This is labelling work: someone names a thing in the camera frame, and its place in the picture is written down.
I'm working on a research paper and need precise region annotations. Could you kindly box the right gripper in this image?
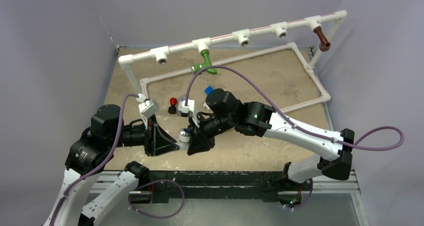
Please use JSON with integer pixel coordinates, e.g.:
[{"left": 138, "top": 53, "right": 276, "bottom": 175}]
[{"left": 188, "top": 113, "right": 236, "bottom": 154}]

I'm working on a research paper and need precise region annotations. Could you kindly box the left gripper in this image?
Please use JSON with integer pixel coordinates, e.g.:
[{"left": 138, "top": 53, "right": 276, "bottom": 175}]
[{"left": 108, "top": 113, "right": 180, "bottom": 155}]

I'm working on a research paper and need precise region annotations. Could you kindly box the white water faucet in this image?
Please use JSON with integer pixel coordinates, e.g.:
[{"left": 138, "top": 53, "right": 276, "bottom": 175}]
[{"left": 176, "top": 128, "right": 191, "bottom": 150}]

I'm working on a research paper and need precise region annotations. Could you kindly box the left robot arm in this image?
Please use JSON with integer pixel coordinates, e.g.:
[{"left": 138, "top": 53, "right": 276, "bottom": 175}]
[{"left": 44, "top": 104, "right": 180, "bottom": 226}]

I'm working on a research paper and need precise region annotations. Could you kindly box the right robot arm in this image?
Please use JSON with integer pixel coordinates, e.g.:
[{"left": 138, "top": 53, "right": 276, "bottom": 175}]
[{"left": 177, "top": 88, "right": 354, "bottom": 190}]

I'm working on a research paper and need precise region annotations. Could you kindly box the green water faucet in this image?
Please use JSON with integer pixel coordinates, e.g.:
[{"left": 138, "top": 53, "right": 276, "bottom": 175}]
[{"left": 191, "top": 49, "right": 218, "bottom": 75}]

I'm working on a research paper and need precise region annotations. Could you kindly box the brown water faucet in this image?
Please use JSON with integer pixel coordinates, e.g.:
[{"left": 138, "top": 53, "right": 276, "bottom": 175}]
[{"left": 313, "top": 26, "right": 331, "bottom": 52}]

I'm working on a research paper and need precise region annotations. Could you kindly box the black faucet red knob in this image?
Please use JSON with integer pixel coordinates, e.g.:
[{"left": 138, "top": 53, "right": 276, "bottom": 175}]
[{"left": 167, "top": 97, "right": 178, "bottom": 115}]

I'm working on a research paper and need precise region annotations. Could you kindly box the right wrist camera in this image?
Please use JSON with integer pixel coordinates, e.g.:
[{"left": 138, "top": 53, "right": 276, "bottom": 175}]
[{"left": 177, "top": 99, "right": 200, "bottom": 127}]

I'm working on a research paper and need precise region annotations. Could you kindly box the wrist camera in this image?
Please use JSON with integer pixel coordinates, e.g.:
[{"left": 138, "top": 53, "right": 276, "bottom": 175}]
[
  {"left": 138, "top": 98, "right": 160, "bottom": 126},
  {"left": 177, "top": 99, "right": 200, "bottom": 127}
]

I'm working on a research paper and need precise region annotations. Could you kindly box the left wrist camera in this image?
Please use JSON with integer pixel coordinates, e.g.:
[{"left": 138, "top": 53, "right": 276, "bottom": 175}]
[{"left": 138, "top": 98, "right": 160, "bottom": 126}]

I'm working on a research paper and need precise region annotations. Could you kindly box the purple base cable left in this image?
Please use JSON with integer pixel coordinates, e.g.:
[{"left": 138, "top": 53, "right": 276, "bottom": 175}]
[{"left": 128, "top": 179, "right": 185, "bottom": 220}]

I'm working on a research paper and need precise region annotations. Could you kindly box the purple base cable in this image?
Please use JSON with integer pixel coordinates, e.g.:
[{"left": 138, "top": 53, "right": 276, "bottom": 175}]
[
  {"left": 283, "top": 180, "right": 314, "bottom": 212},
  {"left": 128, "top": 179, "right": 185, "bottom": 220}
]

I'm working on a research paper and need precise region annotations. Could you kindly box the white faucet blue handle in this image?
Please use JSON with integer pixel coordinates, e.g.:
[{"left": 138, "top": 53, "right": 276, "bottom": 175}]
[{"left": 204, "top": 86, "right": 215, "bottom": 95}]

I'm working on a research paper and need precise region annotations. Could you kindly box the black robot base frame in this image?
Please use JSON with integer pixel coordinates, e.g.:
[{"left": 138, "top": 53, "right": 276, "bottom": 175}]
[{"left": 125, "top": 161, "right": 319, "bottom": 206}]

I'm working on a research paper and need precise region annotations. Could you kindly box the white pipe frame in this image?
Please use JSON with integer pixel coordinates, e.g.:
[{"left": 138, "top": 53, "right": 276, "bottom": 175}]
[{"left": 118, "top": 10, "right": 348, "bottom": 113}]

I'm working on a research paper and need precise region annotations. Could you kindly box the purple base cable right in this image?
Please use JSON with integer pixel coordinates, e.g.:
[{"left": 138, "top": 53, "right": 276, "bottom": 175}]
[{"left": 283, "top": 180, "right": 314, "bottom": 212}]

